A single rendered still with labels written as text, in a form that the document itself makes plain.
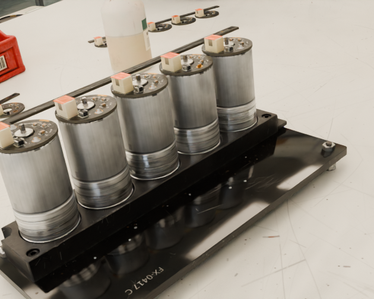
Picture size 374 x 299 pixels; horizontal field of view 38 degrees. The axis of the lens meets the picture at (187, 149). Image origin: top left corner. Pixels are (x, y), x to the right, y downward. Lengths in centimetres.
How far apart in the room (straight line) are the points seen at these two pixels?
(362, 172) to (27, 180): 16
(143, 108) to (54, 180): 5
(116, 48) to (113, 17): 2
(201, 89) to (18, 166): 9
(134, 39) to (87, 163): 22
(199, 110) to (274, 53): 20
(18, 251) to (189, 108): 10
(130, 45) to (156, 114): 20
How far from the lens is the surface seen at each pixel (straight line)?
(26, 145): 20
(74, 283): 21
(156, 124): 23
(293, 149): 28
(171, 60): 24
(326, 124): 33
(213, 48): 26
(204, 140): 26
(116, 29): 42
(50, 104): 23
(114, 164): 22
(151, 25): 54
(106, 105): 22
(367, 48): 45
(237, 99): 27
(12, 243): 23
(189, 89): 25
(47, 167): 21
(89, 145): 22
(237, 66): 26
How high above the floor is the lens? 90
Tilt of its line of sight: 28 degrees down
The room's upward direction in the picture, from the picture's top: 8 degrees counter-clockwise
